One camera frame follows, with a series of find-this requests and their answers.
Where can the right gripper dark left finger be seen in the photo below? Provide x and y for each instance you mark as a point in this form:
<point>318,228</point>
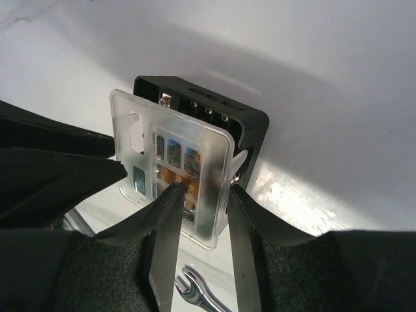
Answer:
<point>156,228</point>

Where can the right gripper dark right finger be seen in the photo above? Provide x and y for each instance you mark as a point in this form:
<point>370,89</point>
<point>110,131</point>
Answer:
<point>276,266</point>

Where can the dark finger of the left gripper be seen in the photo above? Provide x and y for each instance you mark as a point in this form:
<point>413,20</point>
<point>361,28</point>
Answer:
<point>38,187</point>
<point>24,129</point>

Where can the orange blade fuse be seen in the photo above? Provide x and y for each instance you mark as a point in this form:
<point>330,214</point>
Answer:
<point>192,159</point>
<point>191,185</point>

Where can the blue blade fuse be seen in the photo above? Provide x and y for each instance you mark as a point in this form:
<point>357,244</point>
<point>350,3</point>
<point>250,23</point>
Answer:
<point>174,153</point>

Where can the clear fuse box lid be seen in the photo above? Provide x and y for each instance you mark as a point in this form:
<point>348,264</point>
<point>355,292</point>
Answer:
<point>142,130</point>

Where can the black fuse box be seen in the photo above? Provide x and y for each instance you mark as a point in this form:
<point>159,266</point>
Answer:
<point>248,126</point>

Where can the steel open-end wrench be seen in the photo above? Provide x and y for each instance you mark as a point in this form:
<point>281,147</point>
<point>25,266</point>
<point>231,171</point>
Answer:
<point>196,291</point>

